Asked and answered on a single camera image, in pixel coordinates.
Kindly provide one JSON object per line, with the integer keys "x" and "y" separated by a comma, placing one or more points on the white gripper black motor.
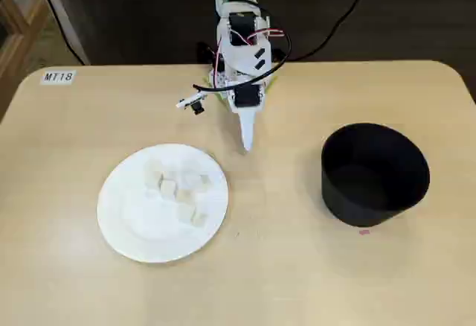
{"x": 245, "y": 97}

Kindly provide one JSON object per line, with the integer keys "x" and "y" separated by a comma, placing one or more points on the white robot arm with base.
{"x": 241, "y": 58}

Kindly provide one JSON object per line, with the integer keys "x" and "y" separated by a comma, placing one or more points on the white round plate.
{"x": 148, "y": 229}

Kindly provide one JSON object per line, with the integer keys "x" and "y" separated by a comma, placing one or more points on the black round pot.
{"x": 372, "y": 207}

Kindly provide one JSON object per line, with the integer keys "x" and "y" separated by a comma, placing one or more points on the green tape strip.
{"x": 273, "y": 83}
{"x": 220, "y": 98}

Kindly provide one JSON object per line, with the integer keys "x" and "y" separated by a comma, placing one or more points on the black plug connector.
{"x": 205, "y": 51}

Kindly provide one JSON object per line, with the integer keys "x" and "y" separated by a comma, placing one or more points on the small pink sticker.
{"x": 364, "y": 232}

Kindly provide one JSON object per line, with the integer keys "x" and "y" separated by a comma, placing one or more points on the white MT18 label sticker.
{"x": 58, "y": 77}

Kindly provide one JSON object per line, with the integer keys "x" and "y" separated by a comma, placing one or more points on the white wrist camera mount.
{"x": 197, "y": 108}

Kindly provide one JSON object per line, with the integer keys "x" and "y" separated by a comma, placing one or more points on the grey metal post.
{"x": 62, "y": 17}

